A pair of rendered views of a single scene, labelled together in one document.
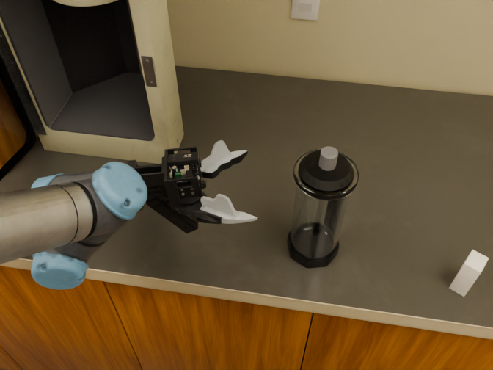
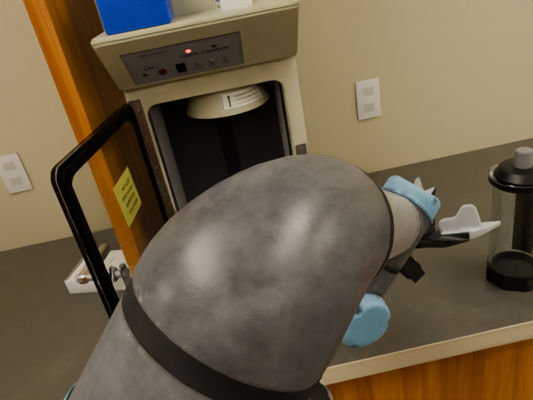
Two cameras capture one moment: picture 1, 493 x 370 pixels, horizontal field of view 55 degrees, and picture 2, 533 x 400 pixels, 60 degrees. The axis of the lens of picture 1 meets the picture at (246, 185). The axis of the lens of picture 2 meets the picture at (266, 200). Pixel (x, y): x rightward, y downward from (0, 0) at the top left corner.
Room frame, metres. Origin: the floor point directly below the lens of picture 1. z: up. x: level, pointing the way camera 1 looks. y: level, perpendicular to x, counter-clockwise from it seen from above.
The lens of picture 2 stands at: (-0.06, 0.45, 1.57)
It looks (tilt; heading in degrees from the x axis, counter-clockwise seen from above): 27 degrees down; 349
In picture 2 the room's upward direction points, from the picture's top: 11 degrees counter-clockwise
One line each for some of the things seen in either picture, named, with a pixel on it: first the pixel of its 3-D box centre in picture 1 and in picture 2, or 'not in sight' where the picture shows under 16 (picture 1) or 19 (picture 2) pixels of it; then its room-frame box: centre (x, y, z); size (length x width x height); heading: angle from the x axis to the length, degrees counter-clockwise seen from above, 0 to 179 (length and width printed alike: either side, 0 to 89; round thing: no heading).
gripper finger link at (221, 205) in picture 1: (226, 206); (469, 219); (0.47, 0.03, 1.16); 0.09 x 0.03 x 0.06; 60
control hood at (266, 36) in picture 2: not in sight; (202, 47); (0.74, 0.34, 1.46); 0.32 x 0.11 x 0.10; 81
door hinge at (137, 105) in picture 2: (9, 64); (162, 195); (0.81, 0.48, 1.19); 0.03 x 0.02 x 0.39; 81
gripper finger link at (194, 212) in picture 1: (201, 207); (438, 235); (0.48, 0.07, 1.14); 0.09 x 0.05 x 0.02; 60
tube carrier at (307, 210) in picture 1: (318, 211); (517, 225); (0.54, -0.13, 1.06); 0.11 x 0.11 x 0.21
